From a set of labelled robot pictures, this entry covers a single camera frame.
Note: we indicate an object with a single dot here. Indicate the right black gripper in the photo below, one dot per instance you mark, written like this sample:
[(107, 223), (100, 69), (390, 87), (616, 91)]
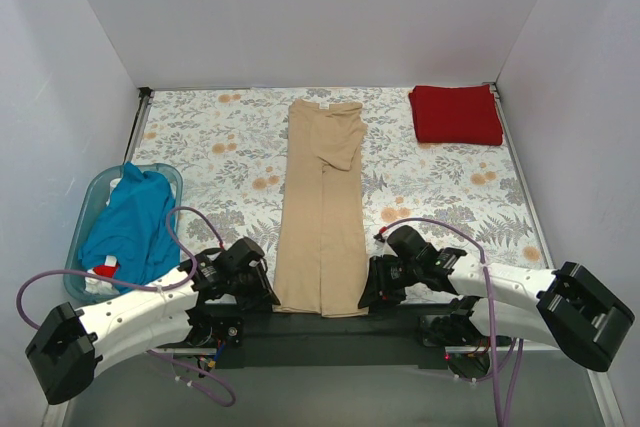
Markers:
[(378, 287)]

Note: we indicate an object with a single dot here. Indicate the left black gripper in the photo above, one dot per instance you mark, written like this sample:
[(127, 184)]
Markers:
[(257, 292)]

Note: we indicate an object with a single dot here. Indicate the beige t shirt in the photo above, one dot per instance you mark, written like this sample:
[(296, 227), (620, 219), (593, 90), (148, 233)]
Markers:
[(321, 262)]

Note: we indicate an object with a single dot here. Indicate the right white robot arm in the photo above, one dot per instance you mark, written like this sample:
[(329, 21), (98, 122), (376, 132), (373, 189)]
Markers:
[(566, 308)]

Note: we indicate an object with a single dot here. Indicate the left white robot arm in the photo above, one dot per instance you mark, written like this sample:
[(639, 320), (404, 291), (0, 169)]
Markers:
[(75, 345)]

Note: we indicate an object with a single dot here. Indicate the floral table cloth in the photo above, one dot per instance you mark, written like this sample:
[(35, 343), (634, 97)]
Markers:
[(230, 147)]

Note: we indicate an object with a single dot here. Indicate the blue t shirt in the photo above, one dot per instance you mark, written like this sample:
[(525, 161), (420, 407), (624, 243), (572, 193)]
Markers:
[(132, 229)]

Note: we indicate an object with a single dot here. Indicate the white and red garment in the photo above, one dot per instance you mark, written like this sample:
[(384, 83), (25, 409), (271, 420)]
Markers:
[(98, 285)]

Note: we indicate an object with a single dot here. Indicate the folded red t shirt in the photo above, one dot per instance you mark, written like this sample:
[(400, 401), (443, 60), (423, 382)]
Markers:
[(455, 115)]

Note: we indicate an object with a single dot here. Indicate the teal plastic basket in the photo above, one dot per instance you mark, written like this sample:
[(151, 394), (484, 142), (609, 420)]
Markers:
[(95, 201)]

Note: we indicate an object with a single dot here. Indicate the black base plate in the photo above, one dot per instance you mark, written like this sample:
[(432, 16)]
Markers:
[(407, 334)]

